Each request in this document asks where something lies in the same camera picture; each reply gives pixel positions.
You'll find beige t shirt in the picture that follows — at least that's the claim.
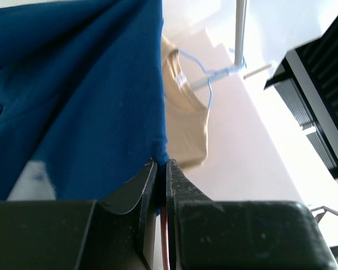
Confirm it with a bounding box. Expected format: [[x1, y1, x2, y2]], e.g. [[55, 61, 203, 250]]
[[161, 37, 209, 170]]

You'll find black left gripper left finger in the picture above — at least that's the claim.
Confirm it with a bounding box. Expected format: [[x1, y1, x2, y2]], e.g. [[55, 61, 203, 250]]
[[0, 161, 157, 269]]

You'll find blue t shirt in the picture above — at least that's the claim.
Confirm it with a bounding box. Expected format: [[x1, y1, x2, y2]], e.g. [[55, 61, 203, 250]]
[[0, 1, 168, 201]]

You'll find white metal clothes rack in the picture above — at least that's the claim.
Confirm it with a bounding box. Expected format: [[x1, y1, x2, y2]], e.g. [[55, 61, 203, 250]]
[[190, 0, 273, 92]]

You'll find pink wire hanger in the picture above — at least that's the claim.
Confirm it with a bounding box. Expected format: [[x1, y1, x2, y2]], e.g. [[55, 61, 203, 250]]
[[160, 206, 170, 270]]

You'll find blue wire hanger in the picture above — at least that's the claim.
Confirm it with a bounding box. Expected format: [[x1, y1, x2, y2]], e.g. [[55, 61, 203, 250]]
[[179, 48, 246, 109]]

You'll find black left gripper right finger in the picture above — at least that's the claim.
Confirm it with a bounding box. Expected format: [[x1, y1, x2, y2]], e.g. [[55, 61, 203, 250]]
[[166, 160, 338, 269]]

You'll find black window blind frame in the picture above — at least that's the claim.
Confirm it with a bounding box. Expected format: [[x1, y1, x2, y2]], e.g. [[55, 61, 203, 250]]
[[265, 13, 338, 178]]

